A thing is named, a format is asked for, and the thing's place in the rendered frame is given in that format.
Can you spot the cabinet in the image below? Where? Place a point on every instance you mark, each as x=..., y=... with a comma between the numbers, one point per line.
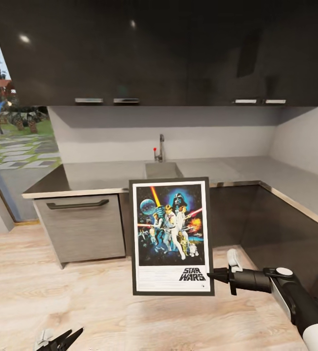
x=97, y=52
x=255, y=53

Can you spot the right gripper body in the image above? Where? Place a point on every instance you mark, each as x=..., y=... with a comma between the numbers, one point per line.
x=242, y=280

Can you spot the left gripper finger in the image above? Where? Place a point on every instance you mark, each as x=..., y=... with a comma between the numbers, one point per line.
x=67, y=342
x=62, y=337

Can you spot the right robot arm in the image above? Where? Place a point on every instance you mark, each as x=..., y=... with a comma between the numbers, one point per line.
x=298, y=305

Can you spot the poster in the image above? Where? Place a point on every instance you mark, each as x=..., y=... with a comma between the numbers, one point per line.
x=171, y=238

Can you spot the dishwasher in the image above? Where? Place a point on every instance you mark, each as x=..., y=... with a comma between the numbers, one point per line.
x=84, y=227

